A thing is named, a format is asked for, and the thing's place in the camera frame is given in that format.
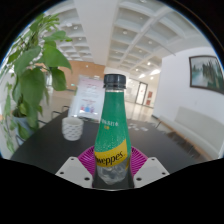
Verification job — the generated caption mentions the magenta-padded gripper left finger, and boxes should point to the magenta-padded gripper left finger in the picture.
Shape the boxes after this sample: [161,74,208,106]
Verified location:
[54,145,101,190]

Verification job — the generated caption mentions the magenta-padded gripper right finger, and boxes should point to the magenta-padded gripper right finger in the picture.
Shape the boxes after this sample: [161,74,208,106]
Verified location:
[127,145,171,190]

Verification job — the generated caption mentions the green plastic drink bottle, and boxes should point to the green plastic drink bottle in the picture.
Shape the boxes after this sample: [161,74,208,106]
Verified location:
[92,73,132,187]

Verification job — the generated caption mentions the white dotted ceramic cup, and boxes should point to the white dotted ceramic cup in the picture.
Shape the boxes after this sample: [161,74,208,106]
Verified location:
[61,116,85,142]

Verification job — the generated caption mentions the black metal chairs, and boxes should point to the black metal chairs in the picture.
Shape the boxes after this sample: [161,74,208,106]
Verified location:
[50,105,71,120]

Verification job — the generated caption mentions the long white bench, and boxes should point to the long white bench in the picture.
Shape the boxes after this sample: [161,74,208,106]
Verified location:
[155,105,224,162]

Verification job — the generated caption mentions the clear acrylic sign stand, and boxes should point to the clear acrylic sign stand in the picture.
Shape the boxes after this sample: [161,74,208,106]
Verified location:
[75,74,105,122]

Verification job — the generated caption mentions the potted green leafy plant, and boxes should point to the potted green leafy plant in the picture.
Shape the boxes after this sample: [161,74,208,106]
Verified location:
[0,13,73,155]

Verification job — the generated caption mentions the recessed ceiling lights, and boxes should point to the recessed ceiling lights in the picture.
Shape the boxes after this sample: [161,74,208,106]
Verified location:
[65,19,162,77]

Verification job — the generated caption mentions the framed landscape wall picture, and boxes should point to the framed landscape wall picture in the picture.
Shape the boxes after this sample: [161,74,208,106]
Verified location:
[188,54,224,96]

